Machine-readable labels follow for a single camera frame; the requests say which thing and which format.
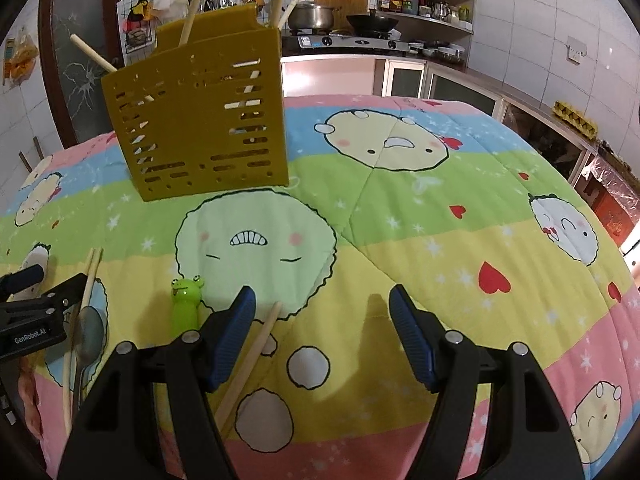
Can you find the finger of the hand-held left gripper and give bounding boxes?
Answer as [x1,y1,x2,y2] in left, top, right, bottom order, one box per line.
[37,272,88,313]
[0,264,45,302]

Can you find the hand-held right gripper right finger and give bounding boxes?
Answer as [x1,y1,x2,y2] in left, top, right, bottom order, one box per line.
[388,284,586,480]

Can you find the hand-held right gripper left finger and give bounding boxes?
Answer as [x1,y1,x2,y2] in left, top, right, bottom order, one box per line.
[57,285,258,480]

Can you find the metal spoon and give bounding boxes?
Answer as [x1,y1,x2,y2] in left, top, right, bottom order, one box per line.
[72,304,107,413]

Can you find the green frog handle fork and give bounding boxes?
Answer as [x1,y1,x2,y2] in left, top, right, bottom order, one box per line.
[170,275,206,338]

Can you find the yellow perforated utensil holder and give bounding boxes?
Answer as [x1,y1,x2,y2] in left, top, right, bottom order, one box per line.
[101,2,291,203]

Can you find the colourful cartoon printed blanket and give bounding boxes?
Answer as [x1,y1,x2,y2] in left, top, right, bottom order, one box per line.
[0,94,640,480]

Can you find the leaning metal bars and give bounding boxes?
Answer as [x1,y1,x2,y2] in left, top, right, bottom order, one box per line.
[19,136,45,172]

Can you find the orange hanging plastic bag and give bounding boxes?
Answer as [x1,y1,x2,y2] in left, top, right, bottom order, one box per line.
[2,35,40,86]

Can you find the brown door with glass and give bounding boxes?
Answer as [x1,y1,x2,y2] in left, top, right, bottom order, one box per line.
[39,0,126,148]

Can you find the plastic covered red box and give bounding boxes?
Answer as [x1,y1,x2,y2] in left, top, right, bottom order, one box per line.
[575,155,640,256]

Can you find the yellow egg carton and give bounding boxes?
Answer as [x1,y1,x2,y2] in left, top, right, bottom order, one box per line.
[551,101,599,140]

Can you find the stack of dishes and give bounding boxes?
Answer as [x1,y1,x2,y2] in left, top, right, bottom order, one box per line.
[410,40,468,64]

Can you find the gas stove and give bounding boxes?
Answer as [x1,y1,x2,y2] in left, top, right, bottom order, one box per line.
[281,30,411,57]

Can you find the black wok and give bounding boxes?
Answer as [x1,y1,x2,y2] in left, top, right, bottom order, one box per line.
[346,13,400,34]

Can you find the metal kettles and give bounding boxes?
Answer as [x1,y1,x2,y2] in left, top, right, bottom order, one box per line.
[432,2,473,24]

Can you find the steel pot with lid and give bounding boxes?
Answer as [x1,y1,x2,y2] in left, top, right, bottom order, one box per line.
[287,1,336,31]

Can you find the small wire basket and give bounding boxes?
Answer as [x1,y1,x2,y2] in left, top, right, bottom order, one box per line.
[125,25,151,52]

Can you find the corner wall shelf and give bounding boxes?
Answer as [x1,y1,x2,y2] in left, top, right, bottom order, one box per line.
[376,0,477,42]

